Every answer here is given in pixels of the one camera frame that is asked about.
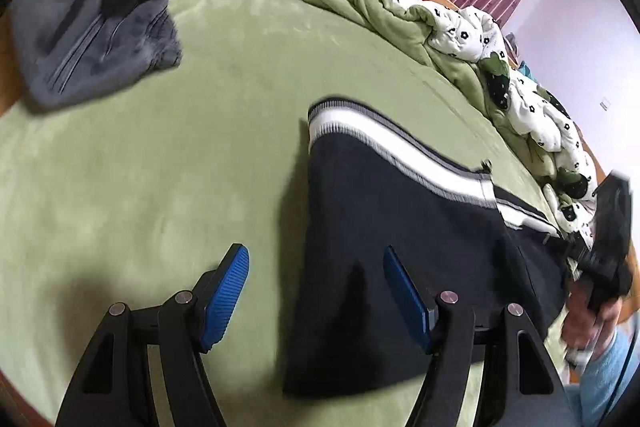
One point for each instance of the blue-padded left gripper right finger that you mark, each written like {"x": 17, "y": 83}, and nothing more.
{"x": 519, "y": 386}

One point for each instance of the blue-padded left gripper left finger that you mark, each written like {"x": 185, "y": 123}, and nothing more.
{"x": 111, "y": 385}

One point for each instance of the black pants with white stripe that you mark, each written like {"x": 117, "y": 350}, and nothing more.
{"x": 372, "y": 186}

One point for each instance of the light blue fleece trousers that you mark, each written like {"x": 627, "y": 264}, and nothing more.
{"x": 620, "y": 360}

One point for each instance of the person's right hand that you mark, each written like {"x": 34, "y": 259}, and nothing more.
{"x": 581, "y": 325}

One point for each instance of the white flower-print green quilt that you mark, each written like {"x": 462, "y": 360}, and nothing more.
{"x": 466, "y": 46}

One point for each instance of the grey jeans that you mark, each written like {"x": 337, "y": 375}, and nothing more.
{"x": 74, "y": 51}

